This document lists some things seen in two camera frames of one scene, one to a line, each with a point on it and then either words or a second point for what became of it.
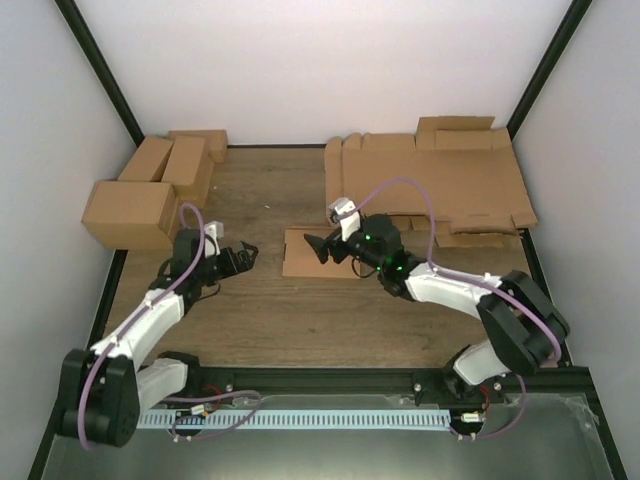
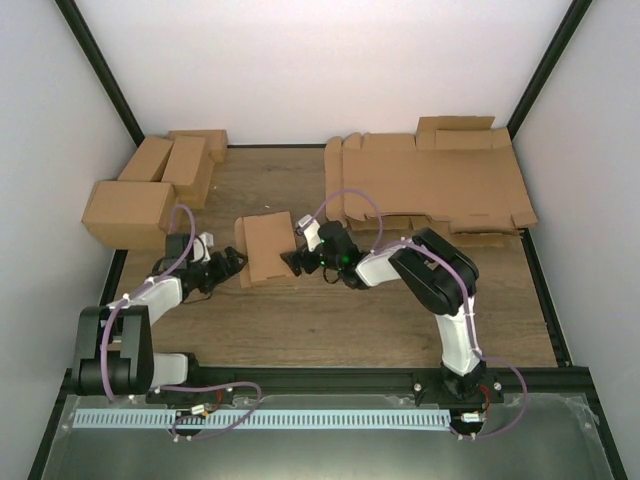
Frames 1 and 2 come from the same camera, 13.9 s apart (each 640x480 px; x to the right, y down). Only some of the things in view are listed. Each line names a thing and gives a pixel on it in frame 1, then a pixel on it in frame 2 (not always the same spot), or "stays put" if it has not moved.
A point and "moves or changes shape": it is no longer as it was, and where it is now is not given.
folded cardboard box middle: [189, 169] stays put
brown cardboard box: [300, 260] moves or changes shape
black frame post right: [566, 29] stays put
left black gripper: [232, 266] stays put
